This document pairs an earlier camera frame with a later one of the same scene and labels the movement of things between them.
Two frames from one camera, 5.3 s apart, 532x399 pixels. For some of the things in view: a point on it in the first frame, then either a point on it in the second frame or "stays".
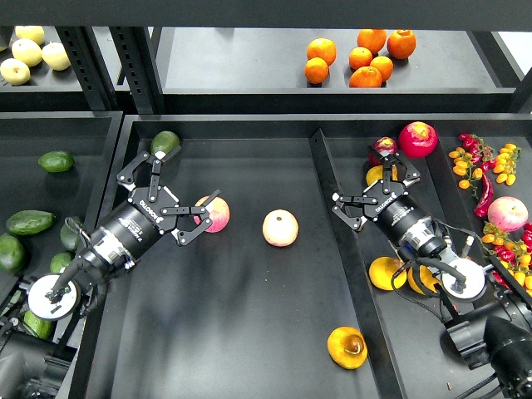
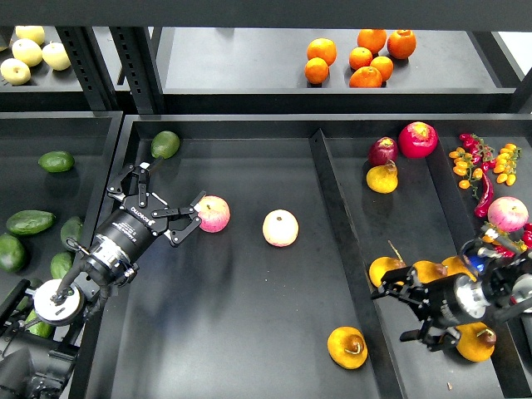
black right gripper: (395, 211) -> (445, 303)
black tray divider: (381, 353) stays
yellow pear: (381, 270) stays
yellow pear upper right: (376, 173) stays
